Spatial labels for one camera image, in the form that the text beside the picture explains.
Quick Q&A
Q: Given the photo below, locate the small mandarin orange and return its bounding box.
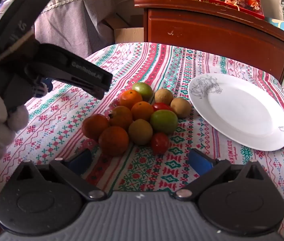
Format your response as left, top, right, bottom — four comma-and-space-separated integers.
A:
108, 105, 133, 131
98, 126, 129, 156
131, 101, 154, 121
118, 89, 143, 109
82, 114, 110, 141

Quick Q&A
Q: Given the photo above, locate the white plate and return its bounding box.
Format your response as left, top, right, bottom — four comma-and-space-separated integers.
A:
188, 73, 284, 152

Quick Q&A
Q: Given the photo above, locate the cardboard box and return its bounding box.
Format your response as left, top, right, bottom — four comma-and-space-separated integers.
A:
102, 12, 145, 44

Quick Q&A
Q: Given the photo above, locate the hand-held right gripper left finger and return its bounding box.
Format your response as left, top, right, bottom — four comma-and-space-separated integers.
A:
12, 149, 108, 202

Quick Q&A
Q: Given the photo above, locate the checked fabric cover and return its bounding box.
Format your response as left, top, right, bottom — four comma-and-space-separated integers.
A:
34, 0, 116, 58

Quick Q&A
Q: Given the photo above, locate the green tomato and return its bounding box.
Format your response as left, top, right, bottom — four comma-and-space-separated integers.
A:
150, 110, 178, 134
132, 82, 154, 100

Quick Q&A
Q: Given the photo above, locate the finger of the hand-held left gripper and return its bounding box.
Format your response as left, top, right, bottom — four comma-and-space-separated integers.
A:
67, 77, 113, 100

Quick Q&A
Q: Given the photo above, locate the red wooden cabinet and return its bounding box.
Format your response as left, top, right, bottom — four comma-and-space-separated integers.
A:
134, 0, 284, 84

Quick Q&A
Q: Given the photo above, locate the brown longan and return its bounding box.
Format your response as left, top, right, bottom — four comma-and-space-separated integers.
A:
128, 119, 154, 145
170, 97, 191, 118
154, 88, 174, 105

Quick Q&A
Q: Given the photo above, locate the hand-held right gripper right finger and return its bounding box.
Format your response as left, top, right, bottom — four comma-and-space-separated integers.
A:
173, 148, 266, 202

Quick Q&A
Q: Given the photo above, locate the patterned tablecloth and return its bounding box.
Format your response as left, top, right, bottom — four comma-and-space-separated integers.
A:
0, 41, 284, 241

